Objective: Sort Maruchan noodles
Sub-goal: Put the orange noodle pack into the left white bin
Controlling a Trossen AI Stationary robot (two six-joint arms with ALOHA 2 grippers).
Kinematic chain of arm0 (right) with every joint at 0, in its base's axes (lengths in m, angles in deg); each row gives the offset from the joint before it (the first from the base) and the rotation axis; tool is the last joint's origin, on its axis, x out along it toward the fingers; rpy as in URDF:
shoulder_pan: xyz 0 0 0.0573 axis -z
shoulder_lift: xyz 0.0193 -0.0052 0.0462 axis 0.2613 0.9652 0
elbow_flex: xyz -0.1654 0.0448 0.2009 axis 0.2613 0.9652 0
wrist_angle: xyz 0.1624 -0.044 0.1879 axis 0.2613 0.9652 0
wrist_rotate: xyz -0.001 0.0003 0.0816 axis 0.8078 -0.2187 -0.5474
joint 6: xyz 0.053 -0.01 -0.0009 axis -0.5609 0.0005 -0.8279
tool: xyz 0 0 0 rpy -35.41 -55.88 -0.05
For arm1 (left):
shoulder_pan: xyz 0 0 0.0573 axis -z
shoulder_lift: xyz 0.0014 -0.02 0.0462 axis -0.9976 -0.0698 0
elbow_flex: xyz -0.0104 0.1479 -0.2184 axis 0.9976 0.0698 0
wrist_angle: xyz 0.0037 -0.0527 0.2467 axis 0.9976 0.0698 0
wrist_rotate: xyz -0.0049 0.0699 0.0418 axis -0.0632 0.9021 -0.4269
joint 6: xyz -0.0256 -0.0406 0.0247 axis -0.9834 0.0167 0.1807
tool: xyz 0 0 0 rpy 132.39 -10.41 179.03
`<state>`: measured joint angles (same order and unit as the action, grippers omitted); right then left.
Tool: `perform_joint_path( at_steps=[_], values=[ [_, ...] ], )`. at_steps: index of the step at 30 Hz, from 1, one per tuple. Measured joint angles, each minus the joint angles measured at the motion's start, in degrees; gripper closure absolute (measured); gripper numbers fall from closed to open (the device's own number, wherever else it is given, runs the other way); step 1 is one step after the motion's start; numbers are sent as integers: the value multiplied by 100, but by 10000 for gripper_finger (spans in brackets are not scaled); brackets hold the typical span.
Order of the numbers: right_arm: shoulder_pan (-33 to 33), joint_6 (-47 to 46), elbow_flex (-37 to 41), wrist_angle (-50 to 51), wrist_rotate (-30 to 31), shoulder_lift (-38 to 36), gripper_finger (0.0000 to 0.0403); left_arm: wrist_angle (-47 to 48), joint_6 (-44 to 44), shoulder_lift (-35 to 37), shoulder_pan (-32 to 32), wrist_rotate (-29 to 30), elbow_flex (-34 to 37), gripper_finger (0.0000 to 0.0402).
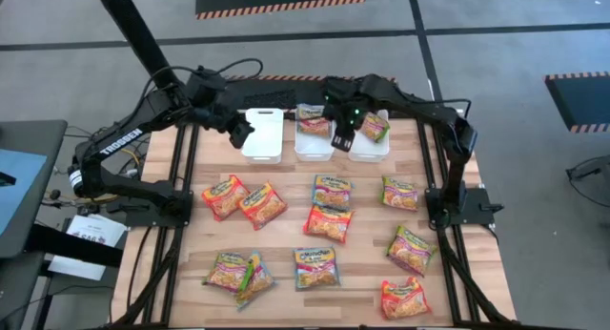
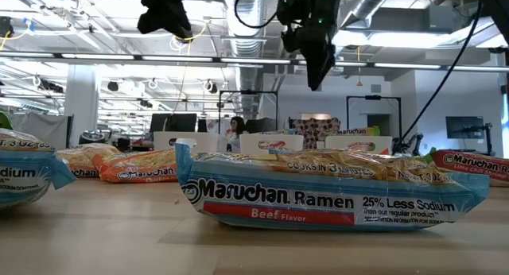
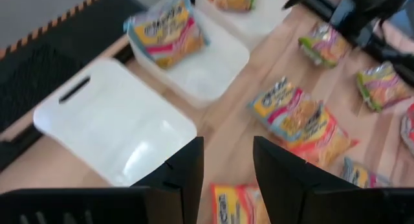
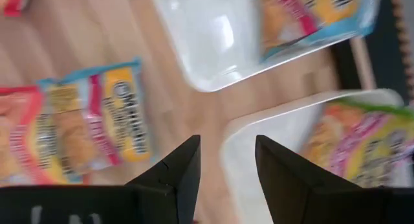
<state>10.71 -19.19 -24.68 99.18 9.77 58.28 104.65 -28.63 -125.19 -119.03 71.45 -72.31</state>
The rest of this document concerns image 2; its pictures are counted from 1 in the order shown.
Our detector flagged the black round wheeled device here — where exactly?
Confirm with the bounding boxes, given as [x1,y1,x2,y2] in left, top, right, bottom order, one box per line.
[78,130,111,145]

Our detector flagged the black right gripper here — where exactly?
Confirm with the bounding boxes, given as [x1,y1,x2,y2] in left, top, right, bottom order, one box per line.
[278,0,351,91]

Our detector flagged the black metal frame stand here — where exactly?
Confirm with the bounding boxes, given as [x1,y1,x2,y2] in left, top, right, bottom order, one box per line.
[217,90,279,135]
[346,95,402,123]

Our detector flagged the grey curtain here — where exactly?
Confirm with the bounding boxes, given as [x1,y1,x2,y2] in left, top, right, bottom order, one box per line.
[10,112,75,151]

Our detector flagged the long black right arm cable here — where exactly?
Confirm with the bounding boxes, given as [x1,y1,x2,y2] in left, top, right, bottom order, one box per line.
[397,2,484,149]

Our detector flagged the person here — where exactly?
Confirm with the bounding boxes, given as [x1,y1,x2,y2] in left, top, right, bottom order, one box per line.
[225,115,250,153]

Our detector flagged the silver ceiling duct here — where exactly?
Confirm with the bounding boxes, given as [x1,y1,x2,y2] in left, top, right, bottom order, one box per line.
[333,0,398,65]
[221,0,266,117]

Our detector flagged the white pillar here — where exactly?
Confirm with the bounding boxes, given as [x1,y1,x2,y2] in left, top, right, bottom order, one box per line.
[63,64,99,147]

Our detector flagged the black ceiling camera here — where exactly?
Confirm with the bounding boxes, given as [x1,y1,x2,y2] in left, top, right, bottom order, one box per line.
[0,15,15,38]
[174,26,195,44]

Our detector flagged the white plastic bin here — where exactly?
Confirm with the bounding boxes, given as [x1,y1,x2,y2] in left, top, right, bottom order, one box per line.
[324,135,394,156]
[239,134,305,156]
[153,131,220,155]

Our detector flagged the dark wall monitor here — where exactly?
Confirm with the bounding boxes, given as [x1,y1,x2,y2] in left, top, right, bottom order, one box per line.
[445,115,485,140]

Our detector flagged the overhead LED light bar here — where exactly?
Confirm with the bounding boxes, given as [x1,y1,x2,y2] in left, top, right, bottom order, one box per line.
[0,51,509,73]

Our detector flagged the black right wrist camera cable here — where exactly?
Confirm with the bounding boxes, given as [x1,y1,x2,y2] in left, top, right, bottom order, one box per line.
[233,0,282,29]

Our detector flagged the orange chicken ramen pack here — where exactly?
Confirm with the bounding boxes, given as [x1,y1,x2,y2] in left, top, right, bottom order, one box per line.
[57,143,122,179]
[93,147,179,184]

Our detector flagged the patterned fabric cover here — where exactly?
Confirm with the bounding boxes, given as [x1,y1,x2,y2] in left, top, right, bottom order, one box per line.
[289,116,342,149]

